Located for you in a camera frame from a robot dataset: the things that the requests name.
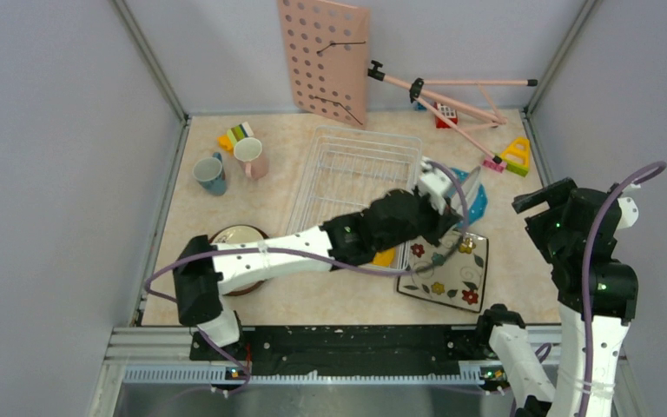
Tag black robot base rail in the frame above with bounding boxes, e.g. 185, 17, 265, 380
189, 325, 497, 377

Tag round white patterned plate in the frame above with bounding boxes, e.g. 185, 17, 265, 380
462, 167, 481, 210

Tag stacked coloured toy blocks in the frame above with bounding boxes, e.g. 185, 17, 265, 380
217, 122, 254, 153

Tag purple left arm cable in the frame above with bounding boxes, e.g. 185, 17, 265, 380
143, 161, 472, 398

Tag yellow triangle toy block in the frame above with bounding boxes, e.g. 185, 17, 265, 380
500, 136, 532, 177

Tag pink pegboard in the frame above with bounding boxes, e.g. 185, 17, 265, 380
277, 0, 371, 128

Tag white wire dish rack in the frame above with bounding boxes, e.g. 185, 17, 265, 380
286, 126, 422, 255

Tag pink tripod stand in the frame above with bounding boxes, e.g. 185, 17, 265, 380
367, 60, 539, 172

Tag yellow ribbed bowl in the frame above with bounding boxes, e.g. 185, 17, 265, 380
371, 248, 396, 268

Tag red toy block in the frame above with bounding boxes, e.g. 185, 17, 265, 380
433, 102, 459, 129

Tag square floral plate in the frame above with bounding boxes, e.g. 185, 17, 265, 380
396, 230, 490, 313

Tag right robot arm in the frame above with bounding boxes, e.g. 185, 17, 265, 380
474, 178, 638, 416

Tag blue grey mug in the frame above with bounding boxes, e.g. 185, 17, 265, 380
192, 152, 228, 196

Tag cream bowl with brown rim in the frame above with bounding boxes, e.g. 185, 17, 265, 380
208, 224, 269, 297

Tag pink mug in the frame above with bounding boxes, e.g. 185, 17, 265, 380
233, 137, 269, 180

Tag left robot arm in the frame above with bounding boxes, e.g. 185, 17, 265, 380
172, 189, 468, 359

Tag teal polka dot plate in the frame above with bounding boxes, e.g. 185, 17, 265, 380
451, 167, 488, 225

